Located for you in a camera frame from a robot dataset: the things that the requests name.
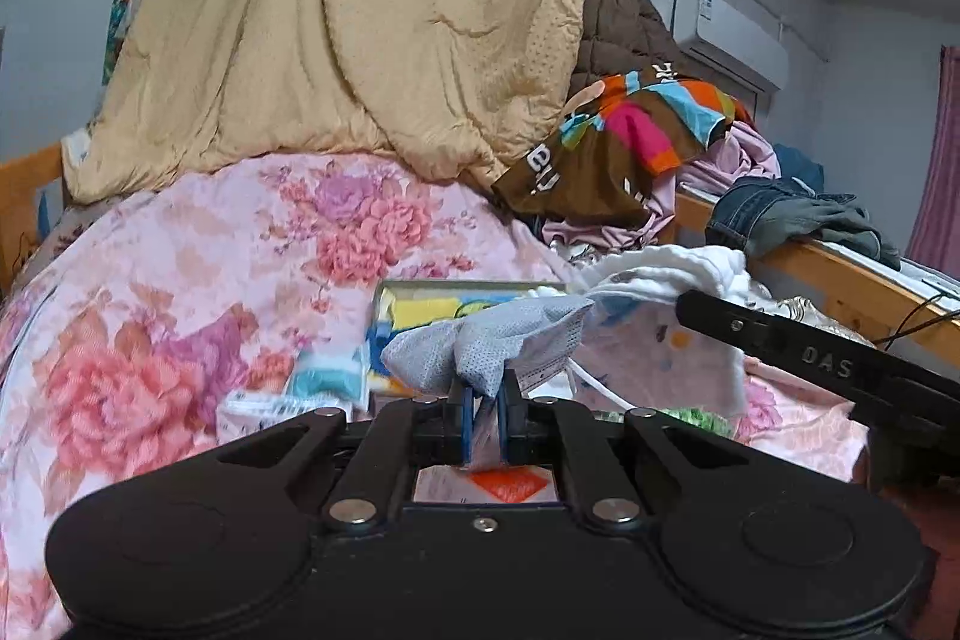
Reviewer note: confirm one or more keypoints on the colourful patchwork brown garment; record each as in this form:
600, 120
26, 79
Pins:
620, 137

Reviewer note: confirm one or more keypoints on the clear bag green pieces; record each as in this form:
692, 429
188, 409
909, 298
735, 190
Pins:
703, 420

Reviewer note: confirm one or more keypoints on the blue cloth behind jeans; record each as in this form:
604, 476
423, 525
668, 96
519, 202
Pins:
795, 165

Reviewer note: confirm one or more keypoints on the teal wall poster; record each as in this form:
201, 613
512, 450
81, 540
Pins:
120, 19

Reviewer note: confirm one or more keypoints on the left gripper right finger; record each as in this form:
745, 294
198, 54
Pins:
564, 437

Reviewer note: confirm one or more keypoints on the light blue small cloth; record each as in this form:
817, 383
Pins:
342, 375

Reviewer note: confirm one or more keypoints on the blue denim jeans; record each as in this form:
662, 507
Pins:
756, 216

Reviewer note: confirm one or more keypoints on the pink floral bed quilt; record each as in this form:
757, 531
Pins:
114, 359

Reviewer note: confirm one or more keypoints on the tan hanging blanket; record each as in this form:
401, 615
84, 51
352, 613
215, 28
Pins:
455, 89

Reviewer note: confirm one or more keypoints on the magenta curtain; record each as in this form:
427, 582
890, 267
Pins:
934, 240

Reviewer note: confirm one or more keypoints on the wooden bed rail right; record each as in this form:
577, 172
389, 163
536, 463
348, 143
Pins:
865, 296

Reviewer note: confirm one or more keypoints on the white wall air conditioner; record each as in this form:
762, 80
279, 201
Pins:
718, 35

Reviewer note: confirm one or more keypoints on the white cloth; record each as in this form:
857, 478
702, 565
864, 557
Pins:
634, 342

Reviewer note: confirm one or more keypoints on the wooden bed rail left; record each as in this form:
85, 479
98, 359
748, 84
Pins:
21, 183

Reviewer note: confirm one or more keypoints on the grey box with cartoon towel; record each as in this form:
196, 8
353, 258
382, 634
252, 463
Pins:
410, 313

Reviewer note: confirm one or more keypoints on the pale pink garment pile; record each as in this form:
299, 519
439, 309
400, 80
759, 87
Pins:
743, 152

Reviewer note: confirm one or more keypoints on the grey packaged mask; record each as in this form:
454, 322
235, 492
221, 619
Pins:
534, 337

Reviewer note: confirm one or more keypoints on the orange plastic container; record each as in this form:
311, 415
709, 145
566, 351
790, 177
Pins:
515, 484

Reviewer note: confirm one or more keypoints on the wooden bed rail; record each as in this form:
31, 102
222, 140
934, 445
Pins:
865, 296
21, 183

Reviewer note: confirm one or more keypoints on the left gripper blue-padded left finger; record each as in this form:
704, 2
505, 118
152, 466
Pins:
377, 461

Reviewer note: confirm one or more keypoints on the white gold patterned quilt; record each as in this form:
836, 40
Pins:
803, 310

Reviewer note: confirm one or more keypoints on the brown quilted jacket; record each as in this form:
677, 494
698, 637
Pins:
620, 36

